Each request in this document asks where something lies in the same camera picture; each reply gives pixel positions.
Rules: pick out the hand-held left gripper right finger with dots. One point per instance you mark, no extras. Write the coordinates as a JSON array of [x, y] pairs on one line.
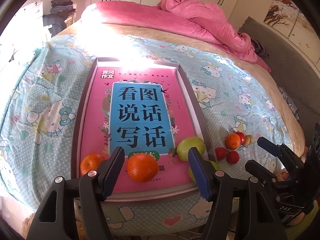
[[198, 172]]

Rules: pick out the grey headboard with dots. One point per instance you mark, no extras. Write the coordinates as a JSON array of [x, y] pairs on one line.
[[287, 62]]

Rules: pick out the green fruit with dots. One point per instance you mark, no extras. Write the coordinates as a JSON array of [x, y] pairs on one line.
[[186, 147], [215, 166]]

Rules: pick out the red tomato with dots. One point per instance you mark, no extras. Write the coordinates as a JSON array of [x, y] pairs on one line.
[[241, 137], [221, 153], [233, 157]]

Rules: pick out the grey tray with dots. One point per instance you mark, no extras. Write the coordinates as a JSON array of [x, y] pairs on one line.
[[195, 100]]

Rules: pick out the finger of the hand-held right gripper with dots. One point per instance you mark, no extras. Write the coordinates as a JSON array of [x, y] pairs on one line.
[[261, 172], [268, 145]]

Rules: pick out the pink duvet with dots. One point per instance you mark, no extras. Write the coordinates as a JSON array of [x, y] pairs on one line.
[[150, 15]]

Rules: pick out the printed cartoon blanket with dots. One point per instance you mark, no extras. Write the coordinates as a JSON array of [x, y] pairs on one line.
[[50, 85]]

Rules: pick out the small brown fruit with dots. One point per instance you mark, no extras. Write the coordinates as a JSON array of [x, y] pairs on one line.
[[248, 140]]

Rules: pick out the orange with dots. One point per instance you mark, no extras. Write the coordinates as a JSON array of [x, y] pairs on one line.
[[90, 163], [142, 167], [232, 141]]

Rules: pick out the wall picture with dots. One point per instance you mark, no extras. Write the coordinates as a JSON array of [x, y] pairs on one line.
[[280, 10]]

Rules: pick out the pile of folded clothes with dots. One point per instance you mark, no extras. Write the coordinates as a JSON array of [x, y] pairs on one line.
[[62, 5]]

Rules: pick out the dark patterned cloth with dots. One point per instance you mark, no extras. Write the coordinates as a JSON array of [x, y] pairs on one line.
[[290, 102]]

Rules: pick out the pink book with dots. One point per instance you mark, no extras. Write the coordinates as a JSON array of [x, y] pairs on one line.
[[100, 120]]

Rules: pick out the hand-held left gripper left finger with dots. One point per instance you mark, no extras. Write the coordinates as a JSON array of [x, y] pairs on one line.
[[112, 175]]

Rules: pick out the dark pillow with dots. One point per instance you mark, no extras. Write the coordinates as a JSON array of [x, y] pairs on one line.
[[258, 47]]

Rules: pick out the white cabinet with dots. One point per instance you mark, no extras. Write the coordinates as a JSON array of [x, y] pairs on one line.
[[32, 12]]

